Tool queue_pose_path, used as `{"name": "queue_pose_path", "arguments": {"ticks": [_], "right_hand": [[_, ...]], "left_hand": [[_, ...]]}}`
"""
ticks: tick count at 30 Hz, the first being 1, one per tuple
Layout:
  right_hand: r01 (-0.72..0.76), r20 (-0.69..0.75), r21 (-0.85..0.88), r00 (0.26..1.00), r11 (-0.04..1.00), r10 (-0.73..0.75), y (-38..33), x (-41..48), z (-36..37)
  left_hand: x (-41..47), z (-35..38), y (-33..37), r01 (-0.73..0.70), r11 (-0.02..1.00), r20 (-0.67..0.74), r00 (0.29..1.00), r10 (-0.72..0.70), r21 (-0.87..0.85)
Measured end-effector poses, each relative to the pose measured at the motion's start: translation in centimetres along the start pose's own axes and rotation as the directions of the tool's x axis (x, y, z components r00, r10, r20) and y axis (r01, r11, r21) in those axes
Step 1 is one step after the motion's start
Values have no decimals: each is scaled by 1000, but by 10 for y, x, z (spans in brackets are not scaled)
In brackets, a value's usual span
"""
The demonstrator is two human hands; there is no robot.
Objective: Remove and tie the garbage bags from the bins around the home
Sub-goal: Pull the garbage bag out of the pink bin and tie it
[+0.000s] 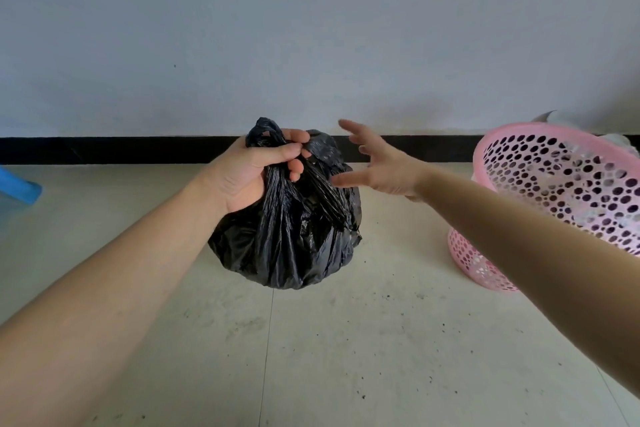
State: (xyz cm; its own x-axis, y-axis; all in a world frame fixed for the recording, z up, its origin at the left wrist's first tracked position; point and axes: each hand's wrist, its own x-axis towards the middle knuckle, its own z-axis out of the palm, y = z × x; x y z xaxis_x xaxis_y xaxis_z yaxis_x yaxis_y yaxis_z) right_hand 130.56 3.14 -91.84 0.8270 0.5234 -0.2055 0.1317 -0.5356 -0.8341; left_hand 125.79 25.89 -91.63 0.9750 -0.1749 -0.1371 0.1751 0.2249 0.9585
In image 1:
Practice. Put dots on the person's left hand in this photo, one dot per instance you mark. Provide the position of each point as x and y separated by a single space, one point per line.
240 176

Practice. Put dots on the person's right hand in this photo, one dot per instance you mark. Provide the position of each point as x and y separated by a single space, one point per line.
395 176

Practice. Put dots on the black plastic garbage bag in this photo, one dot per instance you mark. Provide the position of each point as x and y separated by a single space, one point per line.
300 251

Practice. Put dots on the person's left forearm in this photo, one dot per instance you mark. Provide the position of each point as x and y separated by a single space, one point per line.
100 301

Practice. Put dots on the person's right forearm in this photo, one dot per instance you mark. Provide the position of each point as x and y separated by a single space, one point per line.
525 251

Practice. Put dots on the pink perforated plastic basket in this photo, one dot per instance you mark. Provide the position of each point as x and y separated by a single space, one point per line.
525 127

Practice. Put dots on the light grey sock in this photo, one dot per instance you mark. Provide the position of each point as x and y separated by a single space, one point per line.
620 144
565 117

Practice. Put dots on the blue plastic stool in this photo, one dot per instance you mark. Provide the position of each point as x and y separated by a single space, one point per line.
20 189

